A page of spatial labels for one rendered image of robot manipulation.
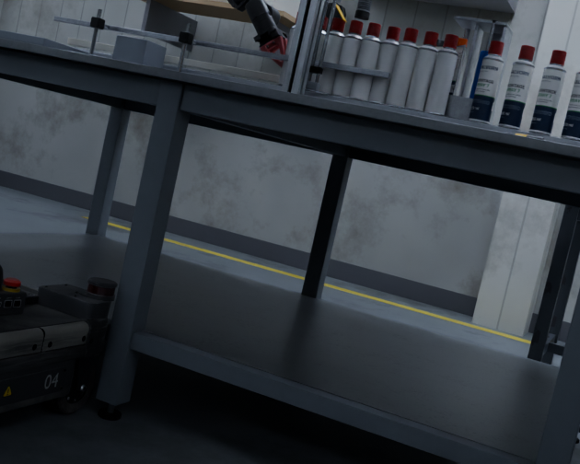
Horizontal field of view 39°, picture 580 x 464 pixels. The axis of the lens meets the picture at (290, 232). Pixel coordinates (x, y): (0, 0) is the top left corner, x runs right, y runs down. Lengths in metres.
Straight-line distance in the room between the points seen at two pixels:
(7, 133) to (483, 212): 3.81
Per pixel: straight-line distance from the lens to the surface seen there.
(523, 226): 4.96
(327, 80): 2.23
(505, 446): 1.79
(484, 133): 1.64
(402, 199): 5.37
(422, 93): 2.14
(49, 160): 6.72
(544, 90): 2.09
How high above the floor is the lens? 0.69
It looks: 5 degrees down
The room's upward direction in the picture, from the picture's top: 13 degrees clockwise
